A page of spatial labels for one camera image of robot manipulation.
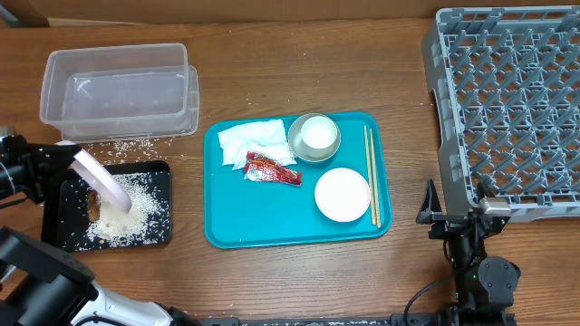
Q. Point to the left wooden chopstick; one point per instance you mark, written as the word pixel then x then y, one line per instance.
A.
pixel 369 173

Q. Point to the rice pile on tray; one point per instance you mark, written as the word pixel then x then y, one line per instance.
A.
pixel 147 223

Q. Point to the white napkin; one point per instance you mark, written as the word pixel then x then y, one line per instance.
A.
pixel 263 137

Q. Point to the grey bowl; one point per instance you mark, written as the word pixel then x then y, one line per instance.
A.
pixel 296 144

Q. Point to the wooden chopstick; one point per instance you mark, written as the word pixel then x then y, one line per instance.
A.
pixel 369 173
pixel 374 181

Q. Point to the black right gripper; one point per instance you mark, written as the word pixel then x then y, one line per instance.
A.
pixel 430 212

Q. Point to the large white plate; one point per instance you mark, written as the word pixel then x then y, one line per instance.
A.
pixel 101 180

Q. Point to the clear plastic bin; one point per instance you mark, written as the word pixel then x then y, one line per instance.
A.
pixel 120 92

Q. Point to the scattered rice grains on table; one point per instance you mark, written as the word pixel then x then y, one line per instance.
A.
pixel 115 152

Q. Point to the white paper cup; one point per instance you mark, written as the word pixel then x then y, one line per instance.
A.
pixel 319 134

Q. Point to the brown food scrap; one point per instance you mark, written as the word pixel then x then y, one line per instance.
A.
pixel 93 206

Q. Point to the right wooden chopstick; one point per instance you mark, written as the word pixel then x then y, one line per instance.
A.
pixel 374 181

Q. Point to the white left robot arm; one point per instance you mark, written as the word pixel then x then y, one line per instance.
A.
pixel 58 289

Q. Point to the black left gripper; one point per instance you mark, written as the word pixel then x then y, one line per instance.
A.
pixel 38 167

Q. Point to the grey dishwasher rack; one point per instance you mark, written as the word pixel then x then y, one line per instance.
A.
pixel 506 85

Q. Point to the teal serving tray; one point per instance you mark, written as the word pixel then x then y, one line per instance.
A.
pixel 240 213

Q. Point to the red snack wrapper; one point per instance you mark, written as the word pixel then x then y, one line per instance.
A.
pixel 261 168

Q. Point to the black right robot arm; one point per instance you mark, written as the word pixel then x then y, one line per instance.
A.
pixel 484 285

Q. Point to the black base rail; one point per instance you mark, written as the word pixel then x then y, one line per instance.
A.
pixel 396 319

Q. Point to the black plastic tray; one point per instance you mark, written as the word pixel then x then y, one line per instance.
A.
pixel 66 222

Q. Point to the small white plate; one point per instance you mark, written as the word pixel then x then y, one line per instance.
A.
pixel 342 195

